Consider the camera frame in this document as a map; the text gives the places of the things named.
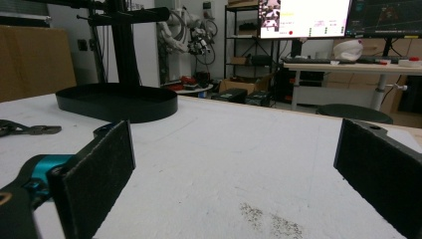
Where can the open cardboard box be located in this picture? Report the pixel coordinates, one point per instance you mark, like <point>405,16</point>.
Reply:
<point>239,84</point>

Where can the round white side table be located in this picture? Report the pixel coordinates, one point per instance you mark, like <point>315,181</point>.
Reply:
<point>195,89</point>

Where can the brown cardboard sheet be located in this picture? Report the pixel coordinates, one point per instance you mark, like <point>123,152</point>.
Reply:
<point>33,63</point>

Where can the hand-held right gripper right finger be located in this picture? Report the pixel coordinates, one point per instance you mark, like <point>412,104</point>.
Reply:
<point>381,172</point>

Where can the black equipment box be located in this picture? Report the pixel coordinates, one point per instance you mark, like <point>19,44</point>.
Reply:
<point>258,98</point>
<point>230,95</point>

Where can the dark metal pliers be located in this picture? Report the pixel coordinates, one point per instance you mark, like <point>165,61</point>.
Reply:
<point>40,129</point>

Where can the dark computer monitor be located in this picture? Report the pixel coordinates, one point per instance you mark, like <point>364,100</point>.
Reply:
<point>384,16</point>

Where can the dark wall outlet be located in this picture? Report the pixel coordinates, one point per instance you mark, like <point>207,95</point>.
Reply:
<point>82,45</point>

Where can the white box with red button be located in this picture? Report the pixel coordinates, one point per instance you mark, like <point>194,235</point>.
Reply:
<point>411,62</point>

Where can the black metal stand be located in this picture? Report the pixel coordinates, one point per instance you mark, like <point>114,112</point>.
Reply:
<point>124,49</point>

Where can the black keyboard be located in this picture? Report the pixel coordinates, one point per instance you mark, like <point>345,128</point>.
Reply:
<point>312,60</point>

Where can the bright computer monitor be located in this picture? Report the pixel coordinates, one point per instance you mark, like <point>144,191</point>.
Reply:
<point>312,16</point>

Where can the light wooden desk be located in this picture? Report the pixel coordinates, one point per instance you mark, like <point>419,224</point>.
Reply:
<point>348,68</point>

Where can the black shelf rack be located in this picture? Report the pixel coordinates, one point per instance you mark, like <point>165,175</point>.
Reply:
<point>226,40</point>

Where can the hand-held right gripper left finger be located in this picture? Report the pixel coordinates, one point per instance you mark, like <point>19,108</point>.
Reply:
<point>96,179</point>

